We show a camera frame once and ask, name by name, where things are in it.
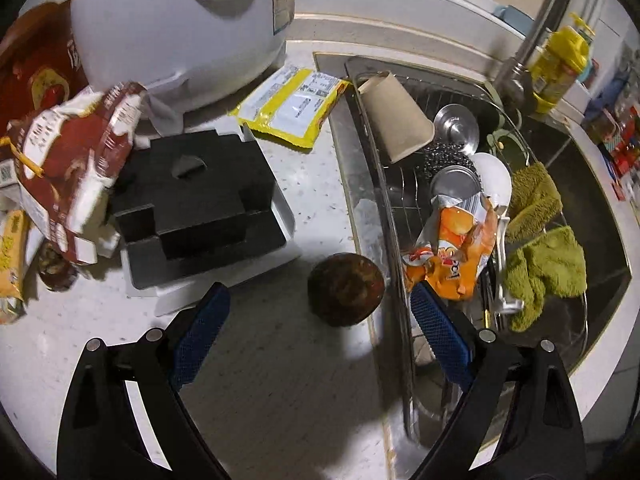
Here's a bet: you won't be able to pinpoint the yellow snack packet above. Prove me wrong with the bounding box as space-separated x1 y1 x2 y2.
0 209 32 326

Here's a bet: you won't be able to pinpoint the red electric cooker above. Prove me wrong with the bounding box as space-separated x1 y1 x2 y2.
0 0 92 138

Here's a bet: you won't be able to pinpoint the row of colourful shelf goods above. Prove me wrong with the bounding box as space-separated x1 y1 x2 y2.
582 42 640 203

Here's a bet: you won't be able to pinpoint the brown paper cup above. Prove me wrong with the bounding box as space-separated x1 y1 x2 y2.
357 71 436 164

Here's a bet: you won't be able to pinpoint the steel sink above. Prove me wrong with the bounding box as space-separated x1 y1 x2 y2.
314 51 633 443

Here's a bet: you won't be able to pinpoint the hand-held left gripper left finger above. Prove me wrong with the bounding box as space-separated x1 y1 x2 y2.
57 282 231 480

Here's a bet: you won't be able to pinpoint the dark glass jar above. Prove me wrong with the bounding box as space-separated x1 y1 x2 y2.
37 241 79 292

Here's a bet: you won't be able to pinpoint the steel faucet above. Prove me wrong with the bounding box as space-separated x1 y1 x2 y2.
492 0 609 113

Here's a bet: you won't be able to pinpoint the red and white snack bag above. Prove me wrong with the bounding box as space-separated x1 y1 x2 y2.
7 81 149 267

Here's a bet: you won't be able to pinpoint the steel cup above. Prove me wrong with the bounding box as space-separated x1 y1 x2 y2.
429 164 484 211

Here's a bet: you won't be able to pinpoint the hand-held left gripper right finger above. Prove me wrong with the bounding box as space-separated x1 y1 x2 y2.
409 280 586 480

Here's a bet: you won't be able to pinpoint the orange snack bag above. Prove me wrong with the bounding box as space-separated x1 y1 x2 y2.
402 194 501 302

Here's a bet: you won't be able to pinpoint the yellow bottle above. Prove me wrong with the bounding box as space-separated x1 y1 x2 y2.
529 12 597 112

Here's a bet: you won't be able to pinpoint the steel bowls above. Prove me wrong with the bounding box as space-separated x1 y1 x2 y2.
432 103 481 157

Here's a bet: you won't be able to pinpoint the steel dish drain rack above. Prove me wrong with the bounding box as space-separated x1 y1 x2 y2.
344 56 592 442

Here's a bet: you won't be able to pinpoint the steel wool scrubber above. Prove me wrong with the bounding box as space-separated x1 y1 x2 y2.
423 142 474 182

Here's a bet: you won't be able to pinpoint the green silicone hook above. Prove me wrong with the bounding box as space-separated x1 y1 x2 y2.
481 82 527 153

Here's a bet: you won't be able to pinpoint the black foam tray block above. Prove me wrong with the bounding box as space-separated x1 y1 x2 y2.
107 122 297 317

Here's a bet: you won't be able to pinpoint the yellow food packet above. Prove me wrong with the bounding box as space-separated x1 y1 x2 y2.
235 66 351 149

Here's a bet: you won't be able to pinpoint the brown round fruit shell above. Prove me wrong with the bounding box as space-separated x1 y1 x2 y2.
307 253 386 329

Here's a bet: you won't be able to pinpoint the white rice cooker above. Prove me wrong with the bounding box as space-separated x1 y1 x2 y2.
70 0 297 113

